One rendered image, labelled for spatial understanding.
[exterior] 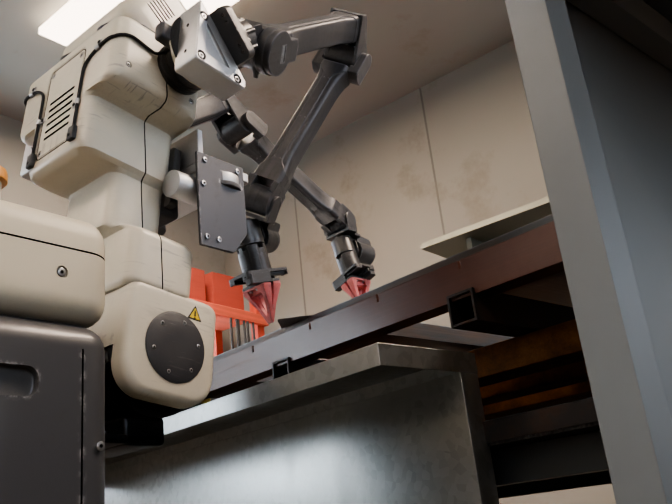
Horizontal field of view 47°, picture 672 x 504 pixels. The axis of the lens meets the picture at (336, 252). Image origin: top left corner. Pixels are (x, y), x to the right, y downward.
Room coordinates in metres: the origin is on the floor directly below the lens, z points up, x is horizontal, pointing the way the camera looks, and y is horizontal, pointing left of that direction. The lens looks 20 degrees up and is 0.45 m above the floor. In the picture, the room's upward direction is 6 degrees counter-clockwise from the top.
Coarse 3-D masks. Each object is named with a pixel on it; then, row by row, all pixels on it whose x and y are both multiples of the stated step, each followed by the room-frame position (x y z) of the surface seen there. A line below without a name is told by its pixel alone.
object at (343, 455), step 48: (432, 384) 1.13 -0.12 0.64; (288, 432) 1.37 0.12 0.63; (336, 432) 1.28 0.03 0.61; (384, 432) 1.20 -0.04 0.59; (432, 432) 1.13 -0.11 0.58; (480, 432) 1.10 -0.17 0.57; (144, 480) 1.75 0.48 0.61; (192, 480) 1.61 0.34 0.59; (240, 480) 1.49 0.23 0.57; (288, 480) 1.38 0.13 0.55; (336, 480) 1.29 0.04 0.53; (384, 480) 1.21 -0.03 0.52; (432, 480) 1.14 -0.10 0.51; (480, 480) 1.09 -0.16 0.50
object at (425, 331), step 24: (552, 216) 1.04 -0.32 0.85; (504, 240) 1.10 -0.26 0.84; (384, 288) 1.29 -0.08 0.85; (528, 288) 1.28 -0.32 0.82; (552, 288) 1.29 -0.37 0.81; (264, 336) 1.55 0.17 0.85; (384, 336) 1.51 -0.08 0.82; (408, 336) 1.54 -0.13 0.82; (432, 336) 1.59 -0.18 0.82; (456, 336) 1.66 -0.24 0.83; (480, 336) 1.72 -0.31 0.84; (504, 336) 1.79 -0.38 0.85; (216, 360) 1.68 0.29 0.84
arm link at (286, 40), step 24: (264, 24) 1.12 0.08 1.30; (288, 24) 1.15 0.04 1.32; (312, 24) 1.19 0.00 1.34; (336, 24) 1.25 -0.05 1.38; (360, 24) 1.32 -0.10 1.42; (264, 48) 1.06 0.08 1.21; (288, 48) 1.10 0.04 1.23; (312, 48) 1.22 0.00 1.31; (336, 48) 1.37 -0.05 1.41; (360, 48) 1.36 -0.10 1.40; (264, 72) 1.09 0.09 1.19
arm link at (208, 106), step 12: (204, 96) 1.52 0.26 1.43; (204, 108) 1.52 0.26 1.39; (216, 108) 1.54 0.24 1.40; (228, 108) 1.56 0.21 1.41; (240, 108) 1.59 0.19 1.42; (204, 120) 1.53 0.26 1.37; (216, 120) 1.61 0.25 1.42; (228, 120) 1.61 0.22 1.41; (240, 120) 1.58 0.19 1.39; (228, 132) 1.61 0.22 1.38; (240, 132) 1.60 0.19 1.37; (228, 144) 1.65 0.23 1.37
